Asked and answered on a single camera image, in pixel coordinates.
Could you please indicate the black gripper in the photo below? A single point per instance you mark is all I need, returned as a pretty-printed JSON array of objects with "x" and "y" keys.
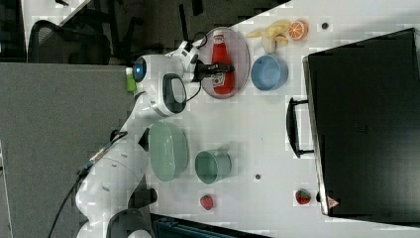
[{"x": 202, "y": 70}]

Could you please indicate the red felt ketchup bottle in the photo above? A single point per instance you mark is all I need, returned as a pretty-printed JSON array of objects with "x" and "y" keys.
[{"x": 221, "y": 53}]

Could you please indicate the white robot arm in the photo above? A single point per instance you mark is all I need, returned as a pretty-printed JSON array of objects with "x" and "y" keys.
[{"x": 112, "y": 175}]

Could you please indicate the grey oval plate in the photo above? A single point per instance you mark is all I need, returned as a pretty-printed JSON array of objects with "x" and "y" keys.
[{"x": 238, "y": 54}]

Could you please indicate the blue bowl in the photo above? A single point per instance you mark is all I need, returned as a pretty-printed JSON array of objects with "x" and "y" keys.
[{"x": 269, "y": 73}]

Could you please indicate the yellow toy banana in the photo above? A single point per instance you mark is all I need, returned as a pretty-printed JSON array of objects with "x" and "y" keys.
[{"x": 272, "y": 36}]

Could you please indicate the orange slice toy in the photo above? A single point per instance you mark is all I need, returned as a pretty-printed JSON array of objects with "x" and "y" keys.
[{"x": 298, "y": 30}]

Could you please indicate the green white bottle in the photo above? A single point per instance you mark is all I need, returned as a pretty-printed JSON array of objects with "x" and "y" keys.
[{"x": 131, "y": 84}]

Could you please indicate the green perforated colander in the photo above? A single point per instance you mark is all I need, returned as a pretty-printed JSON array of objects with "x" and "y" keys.
[{"x": 169, "y": 150}]

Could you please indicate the green mug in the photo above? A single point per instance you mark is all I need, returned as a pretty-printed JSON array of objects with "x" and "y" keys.
[{"x": 213, "y": 165}]

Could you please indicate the red toy strawberry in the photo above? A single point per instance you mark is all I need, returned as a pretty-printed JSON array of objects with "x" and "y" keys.
[{"x": 206, "y": 202}]

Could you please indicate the black office chair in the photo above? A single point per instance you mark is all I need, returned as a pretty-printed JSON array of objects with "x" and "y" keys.
[{"x": 69, "y": 44}]

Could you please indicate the red strawberry near oven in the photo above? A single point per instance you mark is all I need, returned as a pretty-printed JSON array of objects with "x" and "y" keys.
[{"x": 302, "y": 196}]

